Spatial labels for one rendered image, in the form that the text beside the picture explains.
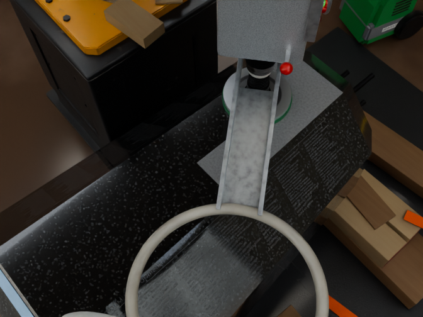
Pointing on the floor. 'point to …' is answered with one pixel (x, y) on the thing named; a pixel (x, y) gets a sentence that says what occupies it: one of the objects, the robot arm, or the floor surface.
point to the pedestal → (123, 69)
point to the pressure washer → (381, 19)
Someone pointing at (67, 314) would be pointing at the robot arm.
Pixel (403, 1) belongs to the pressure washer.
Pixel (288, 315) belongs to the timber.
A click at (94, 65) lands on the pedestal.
